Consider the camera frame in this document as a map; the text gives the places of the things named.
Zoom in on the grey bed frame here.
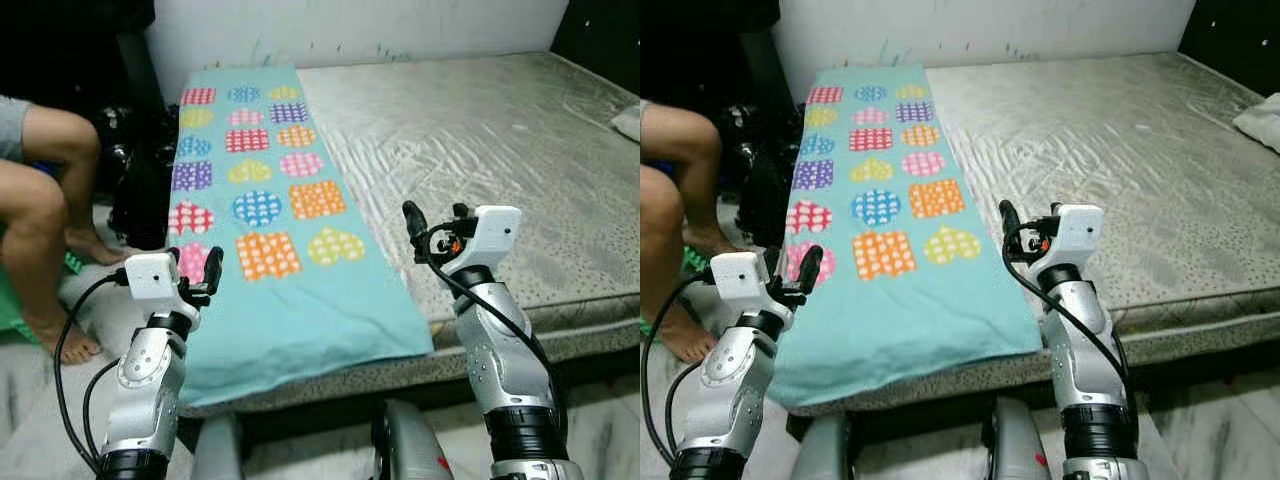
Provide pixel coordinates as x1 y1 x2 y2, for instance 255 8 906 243
235 350 641 451
785 345 1280 441

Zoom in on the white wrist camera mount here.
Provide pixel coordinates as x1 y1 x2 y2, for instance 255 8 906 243
440 205 523 276
124 252 183 313
710 251 773 313
1030 203 1105 273

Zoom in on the black bulky bag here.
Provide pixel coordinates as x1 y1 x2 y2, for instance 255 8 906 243
720 30 806 249
95 30 183 251

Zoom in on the person in grey shorts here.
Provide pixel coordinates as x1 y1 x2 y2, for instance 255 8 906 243
640 100 746 363
0 95 126 366

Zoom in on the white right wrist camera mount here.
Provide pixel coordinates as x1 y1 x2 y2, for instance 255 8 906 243
440 205 523 276
1030 203 1105 273

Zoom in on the white pillow with small print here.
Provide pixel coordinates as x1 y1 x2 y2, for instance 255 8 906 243
1232 92 1280 156

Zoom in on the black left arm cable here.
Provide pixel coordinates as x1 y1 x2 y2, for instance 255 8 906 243
640 268 715 466
662 360 703 461
82 358 121 461
53 268 129 471

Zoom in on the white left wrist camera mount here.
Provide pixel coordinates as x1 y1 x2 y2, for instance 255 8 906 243
710 251 773 313
124 252 183 313

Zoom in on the teal blanket with colourful shapes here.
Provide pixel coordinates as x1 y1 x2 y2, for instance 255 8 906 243
768 65 1043 409
168 65 436 409

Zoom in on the beige quilted mattress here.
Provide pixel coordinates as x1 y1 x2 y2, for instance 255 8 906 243
790 52 1280 416
180 52 641 419

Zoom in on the black tufted headboard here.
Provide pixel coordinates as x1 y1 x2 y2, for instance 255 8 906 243
550 0 641 96
1178 0 1280 71

